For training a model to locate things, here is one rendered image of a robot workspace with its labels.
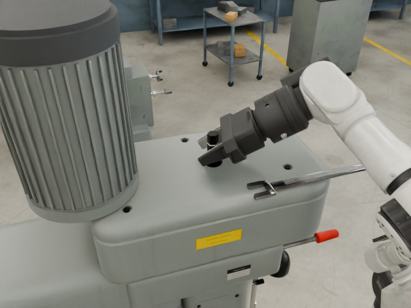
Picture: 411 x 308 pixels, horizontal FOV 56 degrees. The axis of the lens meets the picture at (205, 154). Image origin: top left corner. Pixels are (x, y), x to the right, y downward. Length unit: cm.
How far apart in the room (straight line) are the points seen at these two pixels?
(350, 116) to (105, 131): 38
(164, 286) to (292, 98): 44
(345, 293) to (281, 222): 227
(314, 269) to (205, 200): 242
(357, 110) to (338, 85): 5
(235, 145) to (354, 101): 21
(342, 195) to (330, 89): 308
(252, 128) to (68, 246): 43
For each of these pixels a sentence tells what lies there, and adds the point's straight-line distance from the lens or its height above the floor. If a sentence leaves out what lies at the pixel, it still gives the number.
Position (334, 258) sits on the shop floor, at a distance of 319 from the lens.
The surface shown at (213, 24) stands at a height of 23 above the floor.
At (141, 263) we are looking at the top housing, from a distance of 73.
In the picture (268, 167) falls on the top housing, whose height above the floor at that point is 189.
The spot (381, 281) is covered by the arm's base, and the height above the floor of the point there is 142.
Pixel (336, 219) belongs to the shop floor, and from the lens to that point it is 349.
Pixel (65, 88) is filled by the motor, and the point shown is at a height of 213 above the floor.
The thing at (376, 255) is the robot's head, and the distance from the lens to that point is 105.
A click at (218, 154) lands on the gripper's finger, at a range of 73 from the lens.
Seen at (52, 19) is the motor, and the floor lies 221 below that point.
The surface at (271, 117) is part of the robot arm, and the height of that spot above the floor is 201.
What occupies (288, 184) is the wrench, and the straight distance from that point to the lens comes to 73.
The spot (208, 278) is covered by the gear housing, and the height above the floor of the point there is 168.
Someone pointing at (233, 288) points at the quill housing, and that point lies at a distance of 94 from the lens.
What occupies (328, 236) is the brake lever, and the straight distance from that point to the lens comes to 92.
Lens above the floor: 236
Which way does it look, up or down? 36 degrees down
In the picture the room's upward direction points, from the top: straight up
